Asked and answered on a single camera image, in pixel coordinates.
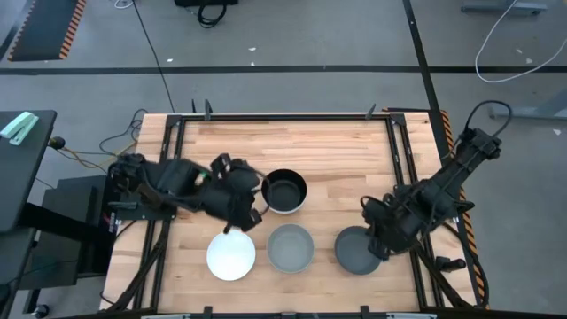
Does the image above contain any white floor cable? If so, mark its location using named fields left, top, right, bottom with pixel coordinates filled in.
left=474, top=0, right=567, bottom=84

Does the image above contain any thin black floor cable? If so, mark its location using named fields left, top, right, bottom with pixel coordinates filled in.
left=131, top=0, right=176, bottom=114

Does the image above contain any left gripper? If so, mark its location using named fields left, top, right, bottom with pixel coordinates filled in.
left=206, top=152, right=263, bottom=235

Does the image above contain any black floor box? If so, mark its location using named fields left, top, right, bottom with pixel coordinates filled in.
left=174, top=0, right=240, bottom=8

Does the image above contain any black equipment cabinet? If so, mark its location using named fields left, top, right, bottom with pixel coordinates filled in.
left=19, top=175, right=117, bottom=289

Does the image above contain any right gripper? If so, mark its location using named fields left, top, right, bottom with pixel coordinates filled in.
left=361, top=185, right=426, bottom=261

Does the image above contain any dark grey plastic bowl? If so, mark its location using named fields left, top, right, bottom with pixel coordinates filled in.
left=333, top=225, right=383, bottom=276

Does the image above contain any black side table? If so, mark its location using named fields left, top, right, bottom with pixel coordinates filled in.
left=0, top=109, right=58, bottom=236

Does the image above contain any black plastic bowl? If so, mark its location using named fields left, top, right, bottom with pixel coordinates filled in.
left=260, top=167, right=308, bottom=213

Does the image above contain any black aluminium table frame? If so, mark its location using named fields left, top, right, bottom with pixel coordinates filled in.
left=99, top=99, right=488, bottom=319

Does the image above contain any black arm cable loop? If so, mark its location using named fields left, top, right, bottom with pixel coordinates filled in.
left=462, top=99, right=514, bottom=143

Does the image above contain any black clamp knob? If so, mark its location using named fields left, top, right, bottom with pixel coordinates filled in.
left=436, top=255, right=467, bottom=272

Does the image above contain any tangled thin cable bundle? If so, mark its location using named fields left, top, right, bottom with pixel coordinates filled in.
left=57, top=108, right=150, bottom=178

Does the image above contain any coiled black cable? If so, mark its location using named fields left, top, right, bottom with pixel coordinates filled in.
left=197, top=3, right=228, bottom=29

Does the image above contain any mint green stapler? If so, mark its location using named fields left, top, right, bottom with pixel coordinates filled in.
left=0, top=111, right=40, bottom=146

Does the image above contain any black hazard-striped floor mat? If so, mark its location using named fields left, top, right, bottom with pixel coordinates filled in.
left=6, top=0, right=88, bottom=62

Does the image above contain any light grey plastic bowl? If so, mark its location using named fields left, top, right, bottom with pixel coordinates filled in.
left=266, top=222, right=315, bottom=274

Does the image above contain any grey stand foot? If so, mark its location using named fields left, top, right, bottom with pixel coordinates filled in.
left=460, top=0, right=548, bottom=14
left=489, top=88, right=567, bottom=121

